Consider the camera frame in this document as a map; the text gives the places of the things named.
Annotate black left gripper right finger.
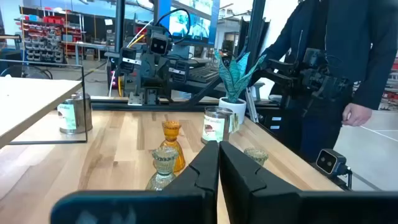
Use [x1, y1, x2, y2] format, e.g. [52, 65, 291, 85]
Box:
[220, 141, 398, 224]

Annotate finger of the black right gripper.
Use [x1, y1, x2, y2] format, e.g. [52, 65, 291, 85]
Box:
[170, 59, 189, 83]
[119, 47, 137, 74]

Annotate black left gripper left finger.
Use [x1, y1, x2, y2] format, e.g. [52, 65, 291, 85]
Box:
[50, 140, 220, 224]

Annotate clear glass candlestick holder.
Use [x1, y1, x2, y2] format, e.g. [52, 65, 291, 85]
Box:
[145, 146, 180, 191]
[243, 147, 269, 167]

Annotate silver candle tin with label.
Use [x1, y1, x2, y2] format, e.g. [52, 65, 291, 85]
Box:
[57, 91, 93, 135]
[201, 106, 241, 145]

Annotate grey workbench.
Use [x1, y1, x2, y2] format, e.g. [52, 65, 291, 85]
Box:
[61, 40, 116, 66]

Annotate dark grey laptop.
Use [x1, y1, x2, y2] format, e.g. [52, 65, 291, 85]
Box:
[154, 0, 225, 85]

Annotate amber glass candlestick holder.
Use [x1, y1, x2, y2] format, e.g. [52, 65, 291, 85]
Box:
[159, 120, 187, 173]

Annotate green plant in white pot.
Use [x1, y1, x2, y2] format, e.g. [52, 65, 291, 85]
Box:
[214, 49, 267, 124]

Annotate black drawer cabinet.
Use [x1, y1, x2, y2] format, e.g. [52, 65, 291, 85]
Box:
[254, 105, 302, 147]

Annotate parts bin storage rack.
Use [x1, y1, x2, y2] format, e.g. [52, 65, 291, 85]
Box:
[18, 6, 85, 65]

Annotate wooden shelf with black legs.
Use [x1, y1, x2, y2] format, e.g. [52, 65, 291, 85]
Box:
[0, 58, 88, 149]

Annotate person's hand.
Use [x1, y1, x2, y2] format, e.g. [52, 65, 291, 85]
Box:
[341, 102, 373, 128]

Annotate person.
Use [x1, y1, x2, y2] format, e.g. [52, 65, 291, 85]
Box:
[248, 0, 398, 162]

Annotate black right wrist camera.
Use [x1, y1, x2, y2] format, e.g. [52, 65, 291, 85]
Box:
[148, 32, 170, 56]

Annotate white cable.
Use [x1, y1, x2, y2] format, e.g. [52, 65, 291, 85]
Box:
[108, 19, 154, 97]

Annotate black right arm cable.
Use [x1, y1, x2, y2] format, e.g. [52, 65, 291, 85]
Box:
[154, 8, 192, 45]

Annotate black table-level camera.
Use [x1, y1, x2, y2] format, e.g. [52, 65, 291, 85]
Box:
[315, 148, 354, 190]

